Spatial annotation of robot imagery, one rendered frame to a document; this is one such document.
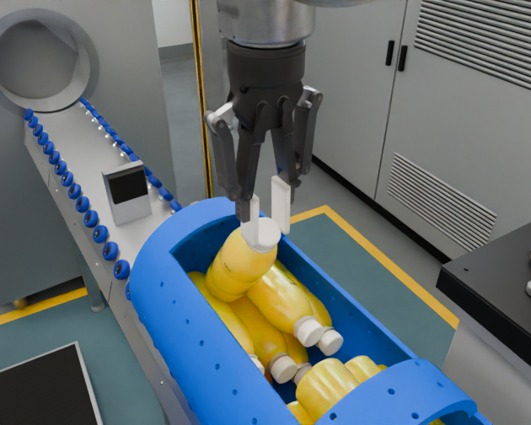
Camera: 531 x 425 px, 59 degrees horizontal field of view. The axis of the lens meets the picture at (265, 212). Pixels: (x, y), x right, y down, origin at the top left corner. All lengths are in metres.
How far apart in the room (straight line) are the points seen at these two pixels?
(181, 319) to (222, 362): 0.10
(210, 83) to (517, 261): 0.89
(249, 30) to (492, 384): 0.84
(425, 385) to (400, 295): 1.87
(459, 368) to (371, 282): 1.39
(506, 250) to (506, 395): 0.27
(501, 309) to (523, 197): 1.28
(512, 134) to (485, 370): 1.26
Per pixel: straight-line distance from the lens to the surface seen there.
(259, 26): 0.42
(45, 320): 2.45
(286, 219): 0.57
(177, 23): 5.45
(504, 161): 2.18
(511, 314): 0.92
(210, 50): 1.35
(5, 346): 2.41
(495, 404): 1.09
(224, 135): 0.46
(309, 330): 0.70
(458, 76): 2.25
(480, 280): 0.97
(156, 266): 0.74
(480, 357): 1.05
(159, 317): 0.72
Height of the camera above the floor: 1.67
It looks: 36 degrees down
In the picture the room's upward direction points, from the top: straight up
